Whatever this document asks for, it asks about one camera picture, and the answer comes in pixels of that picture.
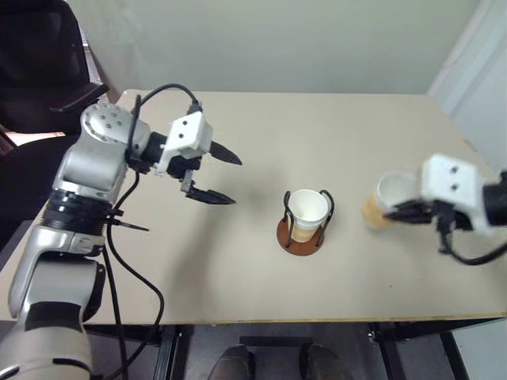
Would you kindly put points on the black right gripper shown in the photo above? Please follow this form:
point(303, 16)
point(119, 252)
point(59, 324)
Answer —
point(449, 217)

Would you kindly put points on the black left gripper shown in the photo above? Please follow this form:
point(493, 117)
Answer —
point(183, 163)

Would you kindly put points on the tan paper cup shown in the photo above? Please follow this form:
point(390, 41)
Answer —
point(304, 236)
point(374, 213)
point(307, 206)

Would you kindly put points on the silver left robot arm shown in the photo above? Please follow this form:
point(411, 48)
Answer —
point(87, 166)

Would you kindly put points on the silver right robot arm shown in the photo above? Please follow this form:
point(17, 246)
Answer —
point(497, 200)

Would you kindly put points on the black crossbar under table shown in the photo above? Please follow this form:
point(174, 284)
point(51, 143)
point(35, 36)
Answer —
point(276, 342)

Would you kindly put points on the dark rounded shape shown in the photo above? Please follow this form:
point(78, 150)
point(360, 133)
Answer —
point(233, 364)

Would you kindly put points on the black office chair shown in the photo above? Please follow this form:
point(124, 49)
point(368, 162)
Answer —
point(35, 71)

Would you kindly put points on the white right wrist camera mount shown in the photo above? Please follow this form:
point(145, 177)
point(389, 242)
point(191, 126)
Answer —
point(451, 182)

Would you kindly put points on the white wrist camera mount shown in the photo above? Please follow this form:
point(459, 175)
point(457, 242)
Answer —
point(190, 130)
point(451, 182)

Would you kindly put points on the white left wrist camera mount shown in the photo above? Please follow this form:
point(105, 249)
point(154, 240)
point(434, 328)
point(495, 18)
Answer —
point(190, 130)

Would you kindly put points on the black metal table frame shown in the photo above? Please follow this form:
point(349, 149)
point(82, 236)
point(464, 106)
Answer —
point(388, 336)

